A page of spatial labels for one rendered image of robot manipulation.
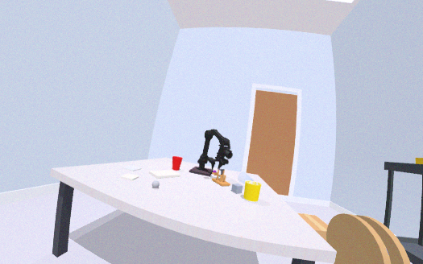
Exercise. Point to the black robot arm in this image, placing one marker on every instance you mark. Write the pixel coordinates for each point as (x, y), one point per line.
(224, 149)

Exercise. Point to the grey ball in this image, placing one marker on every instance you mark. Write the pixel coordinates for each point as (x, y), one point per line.
(155, 184)

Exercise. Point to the yellow cup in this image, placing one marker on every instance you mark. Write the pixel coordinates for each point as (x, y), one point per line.
(251, 192)

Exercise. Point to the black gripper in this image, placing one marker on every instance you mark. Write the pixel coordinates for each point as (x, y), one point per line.
(212, 161)

